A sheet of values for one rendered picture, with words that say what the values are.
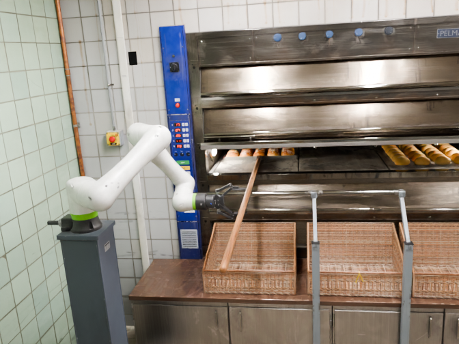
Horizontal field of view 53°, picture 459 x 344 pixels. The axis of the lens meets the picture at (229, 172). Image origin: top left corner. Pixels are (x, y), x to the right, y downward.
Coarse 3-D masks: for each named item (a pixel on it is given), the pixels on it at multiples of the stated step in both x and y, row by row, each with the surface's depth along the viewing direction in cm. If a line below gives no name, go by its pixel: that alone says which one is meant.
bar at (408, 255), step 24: (240, 192) 270; (264, 192) 268; (288, 192) 266; (312, 192) 263; (336, 192) 261; (360, 192) 259; (384, 192) 257; (312, 240) 251; (408, 240) 243; (312, 264) 251; (408, 264) 243; (312, 288) 255; (408, 288) 246; (408, 312) 250; (408, 336) 253
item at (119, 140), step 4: (108, 132) 305; (112, 132) 304; (116, 132) 304; (120, 132) 305; (108, 136) 305; (112, 136) 305; (120, 136) 305; (108, 140) 306; (116, 140) 305; (120, 140) 305; (108, 144) 307; (112, 144) 306; (116, 144) 306; (120, 144) 306
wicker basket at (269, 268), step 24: (216, 240) 314; (240, 240) 312; (264, 240) 309; (288, 240) 306; (216, 264) 311; (240, 264) 309; (264, 264) 308; (288, 264) 305; (216, 288) 275; (240, 288) 273; (264, 288) 270; (288, 288) 268
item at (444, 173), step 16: (208, 176) 310; (224, 176) 308; (240, 176) 306; (256, 176) 305; (272, 176) 303; (288, 176) 302; (304, 176) 300; (320, 176) 298; (336, 176) 297; (352, 176) 295; (368, 176) 294; (384, 176) 292; (400, 176) 291; (416, 176) 289; (432, 176) 288; (448, 176) 286
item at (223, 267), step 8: (256, 160) 330; (256, 168) 309; (248, 184) 274; (248, 192) 258; (248, 200) 250; (240, 208) 234; (240, 216) 223; (240, 224) 216; (232, 232) 204; (232, 240) 195; (232, 248) 189; (224, 256) 181; (224, 264) 174; (224, 272) 172
